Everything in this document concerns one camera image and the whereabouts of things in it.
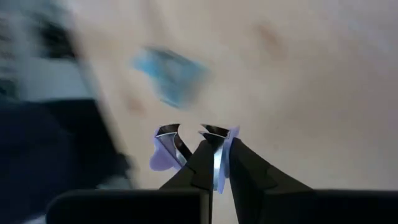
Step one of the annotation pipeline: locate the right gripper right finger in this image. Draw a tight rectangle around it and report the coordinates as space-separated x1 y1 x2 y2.
228 138 313 224

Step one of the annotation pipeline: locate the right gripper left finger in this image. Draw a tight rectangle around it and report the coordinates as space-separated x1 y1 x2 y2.
160 139 215 191

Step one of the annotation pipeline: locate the pale-handled staple remover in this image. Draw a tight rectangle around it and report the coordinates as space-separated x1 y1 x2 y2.
149 123 241 195

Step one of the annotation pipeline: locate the light blue tape roll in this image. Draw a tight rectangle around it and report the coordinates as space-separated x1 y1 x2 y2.
130 45 212 110

